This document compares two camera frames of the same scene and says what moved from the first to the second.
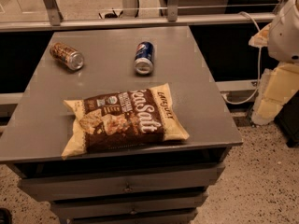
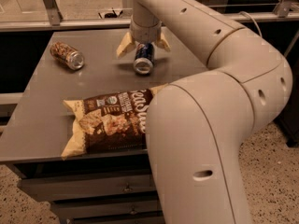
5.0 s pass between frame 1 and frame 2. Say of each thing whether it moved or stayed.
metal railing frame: stayed
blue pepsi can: stayed
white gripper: moved
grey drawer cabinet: stayed
